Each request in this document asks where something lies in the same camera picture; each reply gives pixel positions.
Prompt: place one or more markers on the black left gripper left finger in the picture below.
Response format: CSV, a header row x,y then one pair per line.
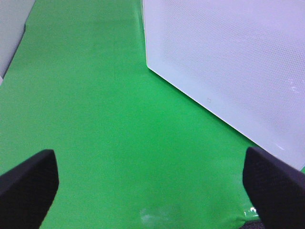
x,y
27,191

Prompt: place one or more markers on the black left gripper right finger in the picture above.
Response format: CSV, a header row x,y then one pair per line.
x,y
275,189

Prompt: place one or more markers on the white microwave door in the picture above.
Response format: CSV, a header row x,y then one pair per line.
x,y
243,60

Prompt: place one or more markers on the green table cloth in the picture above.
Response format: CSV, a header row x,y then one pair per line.
x,y
132,150

